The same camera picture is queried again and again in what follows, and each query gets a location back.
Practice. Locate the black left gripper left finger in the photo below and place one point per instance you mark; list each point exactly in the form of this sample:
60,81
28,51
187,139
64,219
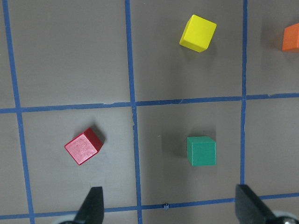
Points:
92,209

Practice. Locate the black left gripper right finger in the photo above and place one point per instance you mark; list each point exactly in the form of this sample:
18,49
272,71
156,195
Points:
249,208

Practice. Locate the red wooden block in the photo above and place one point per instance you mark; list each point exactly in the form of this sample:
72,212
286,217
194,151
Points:
84,146

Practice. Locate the green wooden block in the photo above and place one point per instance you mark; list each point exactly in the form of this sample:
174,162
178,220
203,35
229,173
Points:
201,151

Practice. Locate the orange wooden block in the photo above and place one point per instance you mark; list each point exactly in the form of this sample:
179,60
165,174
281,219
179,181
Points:
291,39

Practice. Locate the yellow wooden block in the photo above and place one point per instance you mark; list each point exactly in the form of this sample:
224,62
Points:
197,34

